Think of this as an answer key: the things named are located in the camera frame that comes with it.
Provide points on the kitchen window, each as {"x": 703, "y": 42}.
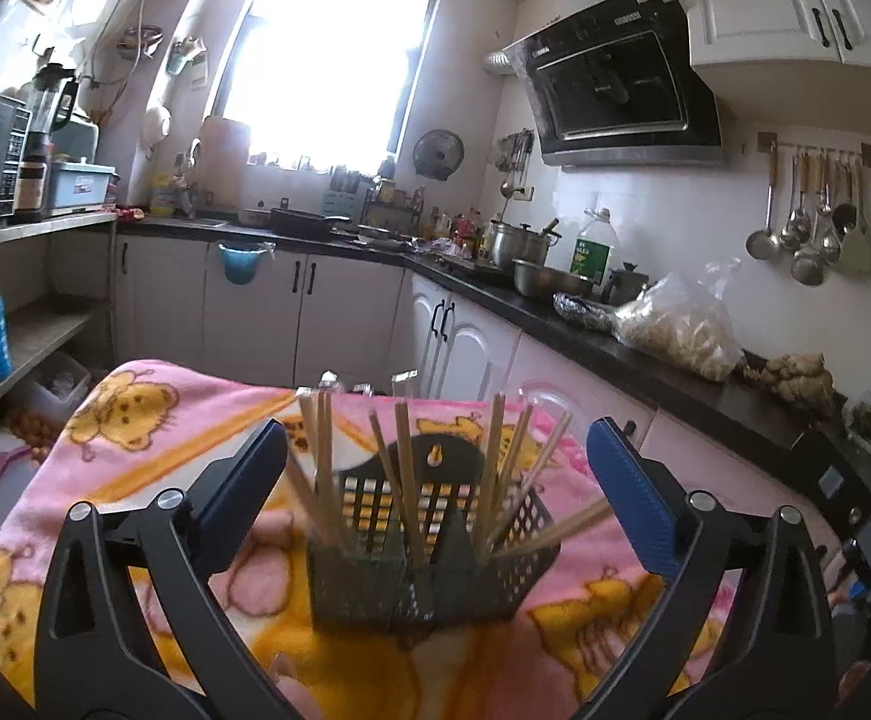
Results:
{"x": 323, "y": 52}

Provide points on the steel ladle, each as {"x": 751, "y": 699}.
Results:
{"x": 761, "y": 244}
{"x": 808, "y": 266}

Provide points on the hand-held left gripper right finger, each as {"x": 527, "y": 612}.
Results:
{"x": 626, "y": 480}

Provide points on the black blender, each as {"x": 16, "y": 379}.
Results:
{"x": 52, "y": 105}

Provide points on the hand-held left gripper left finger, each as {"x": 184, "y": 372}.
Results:
{"x": 247, "y": 469}

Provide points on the ginger root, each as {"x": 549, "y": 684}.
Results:
{"x": 792, "y": 382}

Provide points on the pink cartoon printed blanket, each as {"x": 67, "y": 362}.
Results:
{"x": 180, "y": 420}

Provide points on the black range hood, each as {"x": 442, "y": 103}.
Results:
{"x": 615, "y": 82}

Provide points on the black kitchen countertop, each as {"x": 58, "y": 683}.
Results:
{"x": 705, "y": 401}

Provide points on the black perforated utensil holder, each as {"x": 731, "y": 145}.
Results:
{"x": 360, "y": 600}

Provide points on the pale green spatula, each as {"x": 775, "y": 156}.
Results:
{"x": 858, "y": 251}

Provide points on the blue hanging bin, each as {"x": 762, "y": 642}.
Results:
{"x": 244, "y": 264}

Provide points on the small round fan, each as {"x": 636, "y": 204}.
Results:
{"x": 438, "y": 154}

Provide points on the green label oil bottle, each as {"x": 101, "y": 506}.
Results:
{"x": 594, "y": 251}

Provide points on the white shelf rack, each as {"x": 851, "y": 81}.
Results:
{"x": 30, "y": 229}

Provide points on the grey plastic storage box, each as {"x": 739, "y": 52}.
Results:
{"x": 79, "y": 187}

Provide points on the group of chopsticks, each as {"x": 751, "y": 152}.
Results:
{"x": 410, "y": 480}

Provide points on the white plastic jug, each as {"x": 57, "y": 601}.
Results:
{"x": 223, "y": 141}

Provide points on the steel bowl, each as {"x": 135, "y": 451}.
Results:
{"x": 551, "y": 279}

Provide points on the clear plastic food bag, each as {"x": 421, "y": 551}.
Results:
{"x": 675, "y": 330}

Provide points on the wall utensil rail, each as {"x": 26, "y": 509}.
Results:
{"x": 818, "y": 146}

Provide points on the black frying pan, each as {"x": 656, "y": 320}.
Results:
{"x": 300, "y": 221}

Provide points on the steel cooking pot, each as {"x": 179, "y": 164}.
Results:
{"x": 521, "y": 247}

